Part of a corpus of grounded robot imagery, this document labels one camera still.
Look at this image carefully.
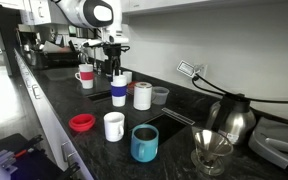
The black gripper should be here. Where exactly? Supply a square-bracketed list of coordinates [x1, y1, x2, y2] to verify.
[103, 44, 122, 76]

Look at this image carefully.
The white cup with blue band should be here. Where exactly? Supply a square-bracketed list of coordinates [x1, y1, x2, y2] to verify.
[111, 75, 127, 107]

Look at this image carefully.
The red silicone lid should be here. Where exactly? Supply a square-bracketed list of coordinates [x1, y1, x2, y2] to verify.
[69, 114, 96, 132]

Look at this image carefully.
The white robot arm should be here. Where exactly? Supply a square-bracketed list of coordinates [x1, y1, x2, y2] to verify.
[51, 0, 130, 77]

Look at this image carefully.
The small white cup at back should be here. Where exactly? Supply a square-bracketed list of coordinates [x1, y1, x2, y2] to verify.
[123, 71, 132, 84]

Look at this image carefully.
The white cup with red band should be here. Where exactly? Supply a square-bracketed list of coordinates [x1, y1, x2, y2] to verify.
[75, 64, 94, 89]

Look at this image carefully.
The clear plastic cup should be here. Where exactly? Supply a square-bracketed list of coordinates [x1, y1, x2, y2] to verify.
[152, 86, 169, 105]

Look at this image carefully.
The white cylindrical canister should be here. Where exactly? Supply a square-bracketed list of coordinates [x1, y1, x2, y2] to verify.
[133, 82, 152, 111]

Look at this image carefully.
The small white mug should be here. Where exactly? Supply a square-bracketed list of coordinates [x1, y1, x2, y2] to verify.
[104, 112, 125, 142]

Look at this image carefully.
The teal metal mug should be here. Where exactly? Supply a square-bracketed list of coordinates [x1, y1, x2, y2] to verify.
[131, 124, 159, 162]

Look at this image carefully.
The steel pour-over funnel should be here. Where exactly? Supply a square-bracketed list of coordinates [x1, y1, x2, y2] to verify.
[191, 130, 233, 176]

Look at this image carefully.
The stainless steel carafe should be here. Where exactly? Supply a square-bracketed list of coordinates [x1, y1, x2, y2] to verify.
[206, 93, 256, 145]

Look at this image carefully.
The grey tray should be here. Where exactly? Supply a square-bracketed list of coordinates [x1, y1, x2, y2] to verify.
[248, 117, 288, 171]

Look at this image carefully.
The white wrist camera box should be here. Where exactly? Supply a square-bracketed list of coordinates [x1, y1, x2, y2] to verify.
[82, 39, 110, 48]

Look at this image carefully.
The black cable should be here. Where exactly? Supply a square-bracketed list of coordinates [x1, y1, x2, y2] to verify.
[191, 73, 288, 105]

